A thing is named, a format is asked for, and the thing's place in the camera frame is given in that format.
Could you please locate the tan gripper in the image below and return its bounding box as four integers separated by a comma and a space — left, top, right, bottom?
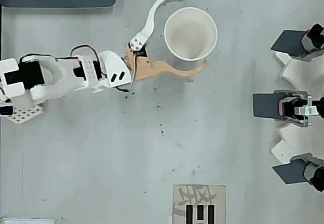
123, 0, 209, 82

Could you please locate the paper cup white inside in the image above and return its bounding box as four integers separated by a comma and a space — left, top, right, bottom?
164, 6, 218, 62

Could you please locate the dark grey flat paddle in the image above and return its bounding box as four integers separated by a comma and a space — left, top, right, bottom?
272, 159, 308, 185
270, 30, 308, 58
252, 93, 279, 120

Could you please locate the white star-shaped fixture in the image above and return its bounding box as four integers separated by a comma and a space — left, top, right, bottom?
269, 51, 324, 169

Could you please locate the grey card with black print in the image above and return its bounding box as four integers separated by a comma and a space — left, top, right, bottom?
173, 184, 227, 224

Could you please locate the small blue board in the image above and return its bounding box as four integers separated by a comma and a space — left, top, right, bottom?
0, 105, 14, 116

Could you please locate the red black wrist cable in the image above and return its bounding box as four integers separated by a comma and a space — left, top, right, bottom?
115, 54, 139, 93

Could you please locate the red black looped cable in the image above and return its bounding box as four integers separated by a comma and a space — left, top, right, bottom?
69, 44, 103, 80

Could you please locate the red black straight cable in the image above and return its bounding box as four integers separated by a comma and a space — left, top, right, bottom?
19, 54, 79, 64

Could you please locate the grey servo unit metal bracket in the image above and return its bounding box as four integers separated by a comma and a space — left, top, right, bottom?
273, 89, 324, 128

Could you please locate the white perforated base plate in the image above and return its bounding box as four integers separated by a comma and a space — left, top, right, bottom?
5, 100, 45, 125

